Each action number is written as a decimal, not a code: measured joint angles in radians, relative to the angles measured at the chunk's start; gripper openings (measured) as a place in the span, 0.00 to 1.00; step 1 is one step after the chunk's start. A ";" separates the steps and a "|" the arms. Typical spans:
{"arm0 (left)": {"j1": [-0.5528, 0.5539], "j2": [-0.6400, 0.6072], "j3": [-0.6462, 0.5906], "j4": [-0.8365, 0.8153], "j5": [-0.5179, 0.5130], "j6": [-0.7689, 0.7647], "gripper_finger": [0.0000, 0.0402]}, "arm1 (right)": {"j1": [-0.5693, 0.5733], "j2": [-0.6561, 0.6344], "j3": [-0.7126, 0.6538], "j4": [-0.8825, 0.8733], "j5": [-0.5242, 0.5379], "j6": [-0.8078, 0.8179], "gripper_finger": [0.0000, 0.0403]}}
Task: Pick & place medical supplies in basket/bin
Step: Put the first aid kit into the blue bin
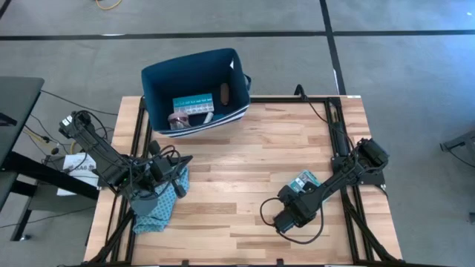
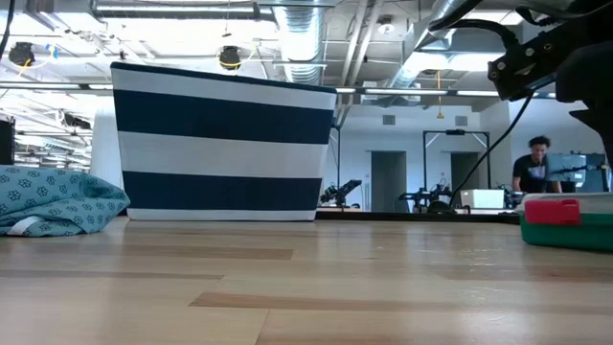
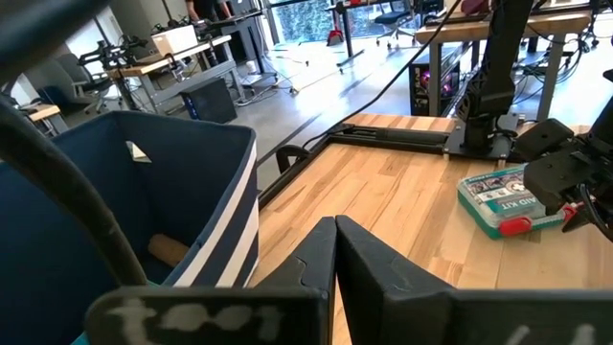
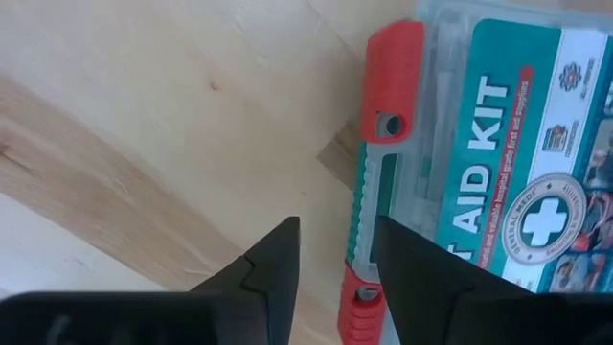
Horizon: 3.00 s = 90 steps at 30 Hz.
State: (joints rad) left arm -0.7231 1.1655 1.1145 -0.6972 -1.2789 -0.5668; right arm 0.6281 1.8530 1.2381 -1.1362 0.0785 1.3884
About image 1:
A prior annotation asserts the yellow floor cable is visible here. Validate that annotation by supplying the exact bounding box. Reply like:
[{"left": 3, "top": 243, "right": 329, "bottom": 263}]
[{"left": 95, "top": 0, "right": 123, "bottom": 11}]

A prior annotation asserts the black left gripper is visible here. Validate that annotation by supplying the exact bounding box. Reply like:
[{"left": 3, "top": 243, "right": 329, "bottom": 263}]
[{"left": 148, "top": 154, "right": 194, "bottom": 199}]

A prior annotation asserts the black desk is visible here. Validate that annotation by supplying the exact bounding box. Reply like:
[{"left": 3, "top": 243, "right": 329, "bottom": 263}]
[{"left": 0, "top": 76, "right": 99, "bottom": 242}]

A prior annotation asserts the black cable to right arm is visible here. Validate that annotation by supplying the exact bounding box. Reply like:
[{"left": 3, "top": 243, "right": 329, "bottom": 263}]
[{"left": 295, "top": 84, "right": 357, "bottom": 149}]

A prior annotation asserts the amber pill bottle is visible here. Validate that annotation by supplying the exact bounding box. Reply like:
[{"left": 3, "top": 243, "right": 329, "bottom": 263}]
[{"left": 220, "top": 82, "right": 231, "bottom": 106}]

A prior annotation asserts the black aluminium table frame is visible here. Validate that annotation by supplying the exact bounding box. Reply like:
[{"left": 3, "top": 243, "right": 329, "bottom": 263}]
[{"left": 87, "top": 95, "right": 405, "bottom": 267}]

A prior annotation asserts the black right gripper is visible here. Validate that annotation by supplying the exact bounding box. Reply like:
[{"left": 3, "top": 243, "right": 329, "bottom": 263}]
[{"left": 278, "top": 184, "right": 322, "bottom": 223}]

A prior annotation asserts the white printed paper sheet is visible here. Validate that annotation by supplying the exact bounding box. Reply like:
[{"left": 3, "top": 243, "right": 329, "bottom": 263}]
[{"left": 56, "top": 152, "right": 100, "bottom": 197}]

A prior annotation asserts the green box with red latch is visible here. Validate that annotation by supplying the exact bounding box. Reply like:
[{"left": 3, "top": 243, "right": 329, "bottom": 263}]
[{"left": 288, "top": 169, "right": 327, "bottom": 204}]

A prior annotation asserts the navy white striped fabric basket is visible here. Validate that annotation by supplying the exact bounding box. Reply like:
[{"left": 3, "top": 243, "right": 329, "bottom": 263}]
[{"left": 140, "top": 47, "right": 252, "bottom": 139}]

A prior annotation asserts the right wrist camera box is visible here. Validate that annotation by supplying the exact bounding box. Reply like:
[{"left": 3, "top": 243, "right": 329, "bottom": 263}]
[{"left": 273, "top": 210, "right": 300, "bottom": 234}]

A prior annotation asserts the blue white weekly pill organizer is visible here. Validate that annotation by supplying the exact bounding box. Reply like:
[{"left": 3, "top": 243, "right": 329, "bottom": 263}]
[{"left": 172, "top": 93, "right": 215, "bottom": 116}]

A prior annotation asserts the black looped gripper cable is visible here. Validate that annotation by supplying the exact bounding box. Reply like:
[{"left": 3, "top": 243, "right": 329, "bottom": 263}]
[{"left": 259, "top": 196, "right": 326, "bottom": 245}]

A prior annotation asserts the blue patterned cloth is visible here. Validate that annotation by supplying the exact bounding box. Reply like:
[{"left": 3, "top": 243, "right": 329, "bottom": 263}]
[{"left": 132, "top": 165, "right": 191, "bottom": 235}]

